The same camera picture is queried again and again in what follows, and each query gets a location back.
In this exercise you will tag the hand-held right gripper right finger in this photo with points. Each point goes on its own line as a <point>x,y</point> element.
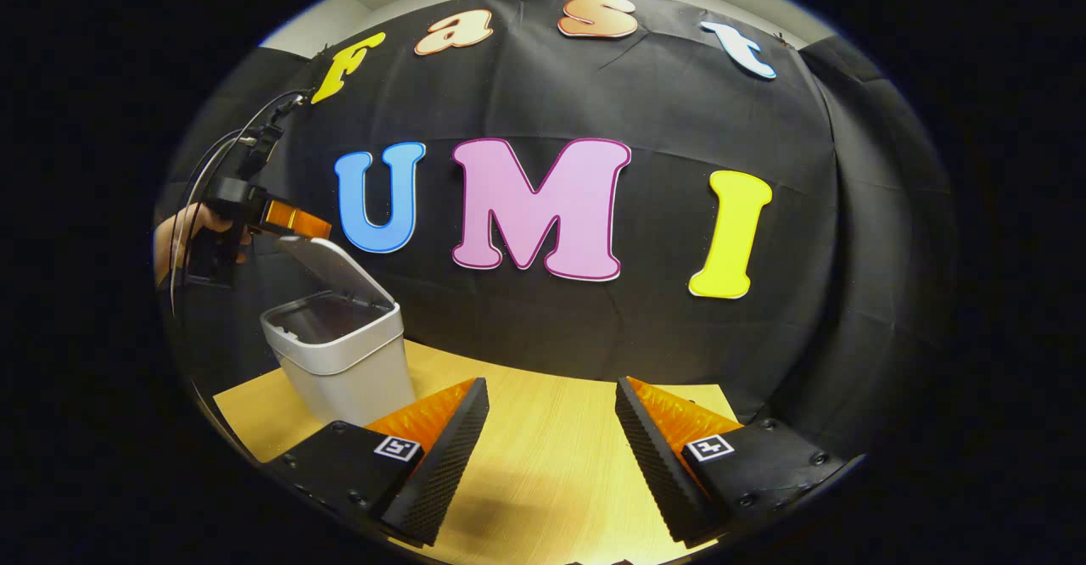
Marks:
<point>666,467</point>

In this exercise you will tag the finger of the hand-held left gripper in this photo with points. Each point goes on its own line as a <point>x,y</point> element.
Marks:
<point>293,219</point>

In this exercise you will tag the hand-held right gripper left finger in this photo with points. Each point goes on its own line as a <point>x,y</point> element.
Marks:
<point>445,467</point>

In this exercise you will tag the white desktop garbage bin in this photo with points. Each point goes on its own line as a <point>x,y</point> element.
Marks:
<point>348,361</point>

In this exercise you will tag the wooden desktop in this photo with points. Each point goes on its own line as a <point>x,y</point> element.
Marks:
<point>551,463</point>

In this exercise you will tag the black backdrop cloth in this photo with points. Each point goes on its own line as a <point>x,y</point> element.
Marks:
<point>662,98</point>

